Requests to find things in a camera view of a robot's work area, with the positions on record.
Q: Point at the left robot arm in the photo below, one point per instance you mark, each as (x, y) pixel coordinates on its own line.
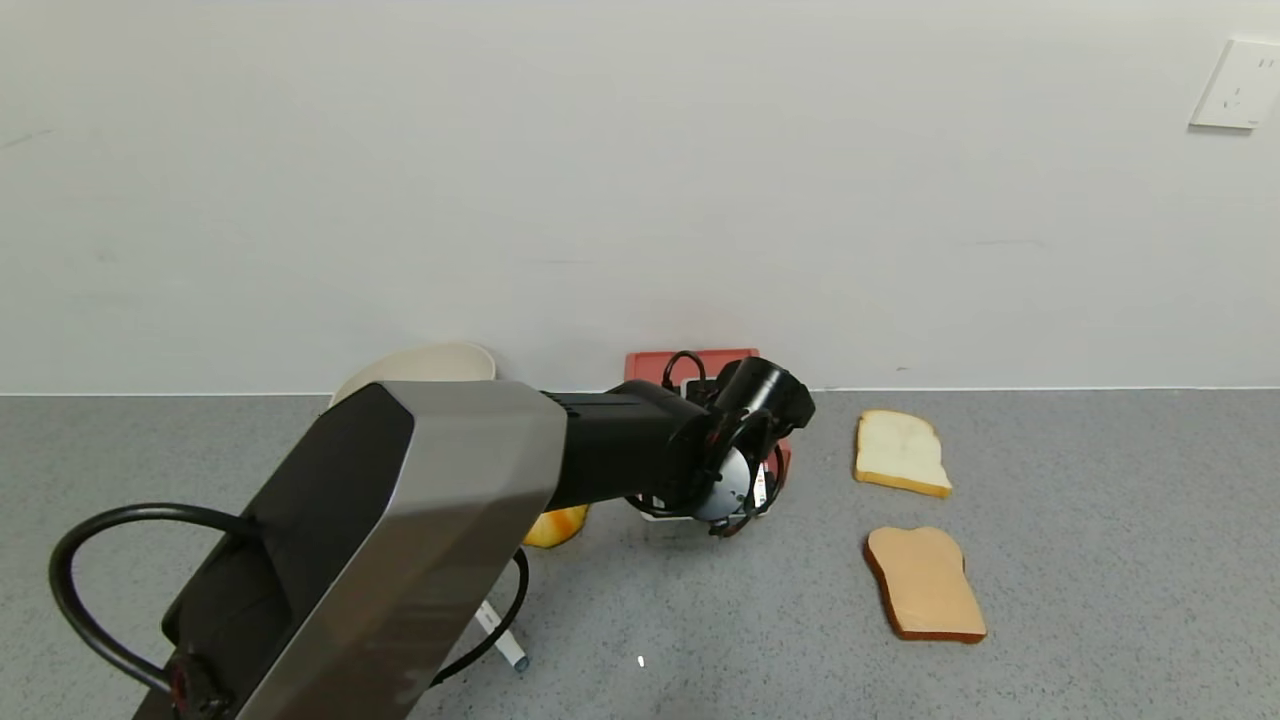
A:
(450, 520)

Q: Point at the brown toast slice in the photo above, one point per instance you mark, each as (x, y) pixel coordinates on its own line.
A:
(924, 585)

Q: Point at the white bread slice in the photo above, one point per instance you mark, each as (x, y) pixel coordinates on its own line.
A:
(898, 452)

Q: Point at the white wall socket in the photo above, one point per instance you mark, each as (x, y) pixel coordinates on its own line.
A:
(1236, 85)

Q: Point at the beige ribbed bowl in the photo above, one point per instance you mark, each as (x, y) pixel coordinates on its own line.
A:
(440, 360)

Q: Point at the orange and white pumpkin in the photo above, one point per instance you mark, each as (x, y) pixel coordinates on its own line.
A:
(560, 525)

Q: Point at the white marker pen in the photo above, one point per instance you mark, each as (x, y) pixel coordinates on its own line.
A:
(505, 645)

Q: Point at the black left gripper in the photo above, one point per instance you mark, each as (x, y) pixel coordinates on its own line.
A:
(762, 489)

